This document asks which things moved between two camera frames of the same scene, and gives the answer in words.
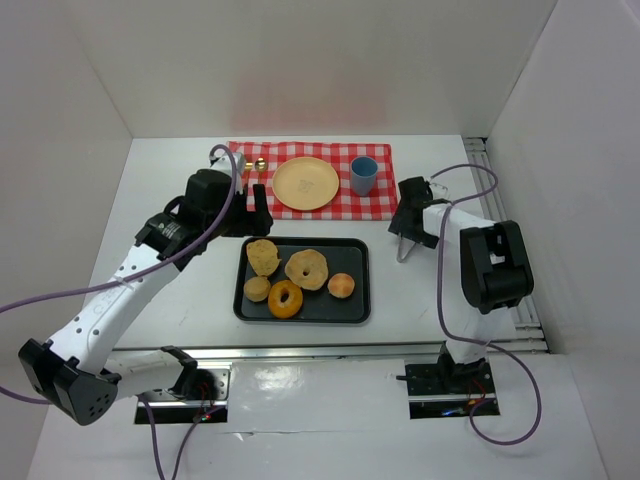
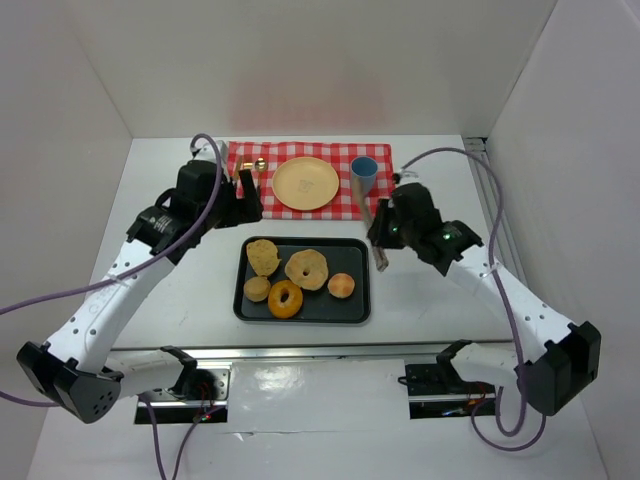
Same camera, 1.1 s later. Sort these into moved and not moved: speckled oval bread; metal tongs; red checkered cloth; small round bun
Moved: metal tongs
Not moved: red checkered cloth; speckled oval bread; small round bun
